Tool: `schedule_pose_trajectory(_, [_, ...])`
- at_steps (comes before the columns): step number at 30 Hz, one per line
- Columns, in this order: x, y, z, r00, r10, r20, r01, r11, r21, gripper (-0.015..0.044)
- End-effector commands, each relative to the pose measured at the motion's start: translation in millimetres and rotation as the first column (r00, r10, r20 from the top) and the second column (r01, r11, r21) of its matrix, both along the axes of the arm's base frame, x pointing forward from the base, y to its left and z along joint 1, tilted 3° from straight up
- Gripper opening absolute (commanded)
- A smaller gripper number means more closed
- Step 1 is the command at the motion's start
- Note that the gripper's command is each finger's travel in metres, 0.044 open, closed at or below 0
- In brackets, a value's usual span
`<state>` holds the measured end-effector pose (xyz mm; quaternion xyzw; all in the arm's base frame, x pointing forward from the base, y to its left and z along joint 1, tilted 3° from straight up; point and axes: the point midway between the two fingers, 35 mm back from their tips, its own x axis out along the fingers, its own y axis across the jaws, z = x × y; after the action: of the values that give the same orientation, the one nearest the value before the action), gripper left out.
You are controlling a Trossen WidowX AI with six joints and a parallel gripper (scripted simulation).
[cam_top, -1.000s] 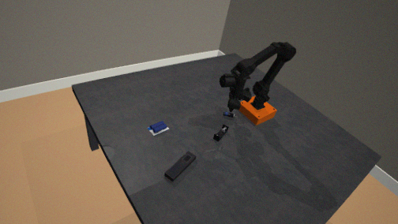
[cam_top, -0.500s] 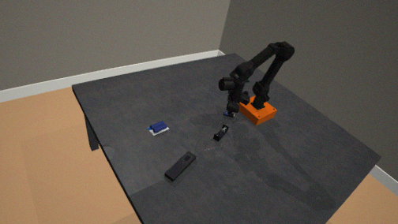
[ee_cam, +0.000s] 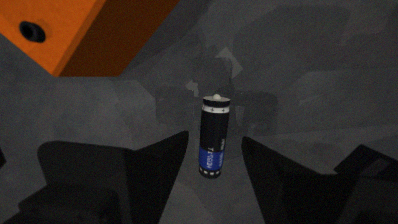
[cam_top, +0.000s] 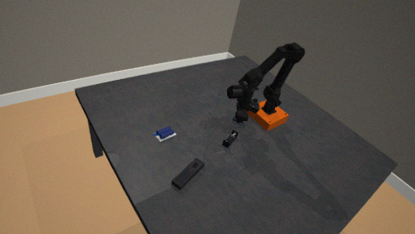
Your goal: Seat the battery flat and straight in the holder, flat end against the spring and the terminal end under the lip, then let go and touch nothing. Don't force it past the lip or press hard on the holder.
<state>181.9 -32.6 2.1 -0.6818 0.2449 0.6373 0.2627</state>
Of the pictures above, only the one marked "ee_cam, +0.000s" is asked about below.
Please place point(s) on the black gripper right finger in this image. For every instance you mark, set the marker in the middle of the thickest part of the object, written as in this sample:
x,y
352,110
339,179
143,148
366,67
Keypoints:
x,y
289,193

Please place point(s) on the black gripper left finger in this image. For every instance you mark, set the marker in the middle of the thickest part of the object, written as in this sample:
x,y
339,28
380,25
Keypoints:
x,y
143,178

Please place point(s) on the black and blue battery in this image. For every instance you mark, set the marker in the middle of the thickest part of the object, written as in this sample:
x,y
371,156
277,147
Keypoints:
x,y
213,132

